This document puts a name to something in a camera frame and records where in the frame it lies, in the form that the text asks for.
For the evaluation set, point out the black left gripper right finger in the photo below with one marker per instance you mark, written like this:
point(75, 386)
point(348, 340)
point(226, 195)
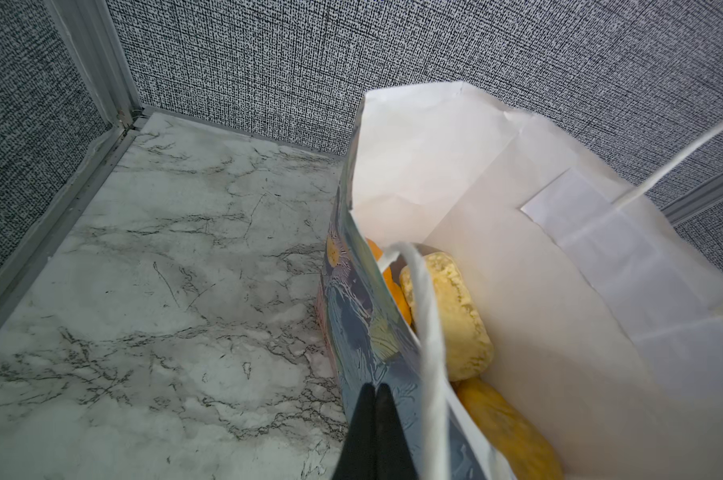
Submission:
point(392, 457)

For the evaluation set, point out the long fake bread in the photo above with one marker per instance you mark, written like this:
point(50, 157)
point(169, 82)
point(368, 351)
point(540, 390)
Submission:
point(393, 287)

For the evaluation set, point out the fake croissant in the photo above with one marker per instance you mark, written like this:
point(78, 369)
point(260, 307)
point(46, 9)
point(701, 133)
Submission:
point(468, 348)
point(528, 453)

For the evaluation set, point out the aluminium enclosure frame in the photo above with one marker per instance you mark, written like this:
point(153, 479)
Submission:
point(633, 80)

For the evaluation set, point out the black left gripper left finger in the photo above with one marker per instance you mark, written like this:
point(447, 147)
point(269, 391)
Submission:
point(358, 459)

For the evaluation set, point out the floral white paper bag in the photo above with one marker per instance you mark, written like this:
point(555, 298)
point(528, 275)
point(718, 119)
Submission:
point(606, 327)

